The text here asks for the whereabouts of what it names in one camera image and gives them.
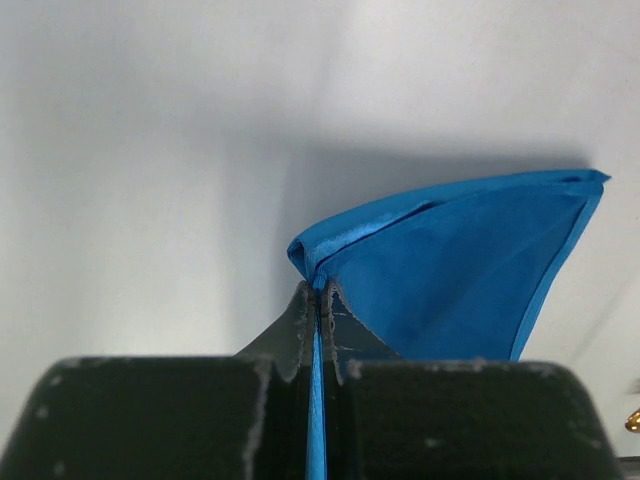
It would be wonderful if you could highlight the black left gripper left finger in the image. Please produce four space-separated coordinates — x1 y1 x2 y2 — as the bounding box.
1 283 315 479

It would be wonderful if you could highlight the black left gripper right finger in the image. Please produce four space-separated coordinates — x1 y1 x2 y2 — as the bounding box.
320 284 623 479

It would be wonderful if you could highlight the blue cloth napkin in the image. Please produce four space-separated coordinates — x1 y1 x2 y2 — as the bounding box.
287 168 612 480

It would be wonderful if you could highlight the gold spoon green handle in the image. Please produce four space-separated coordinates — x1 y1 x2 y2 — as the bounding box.
624 408 640 433

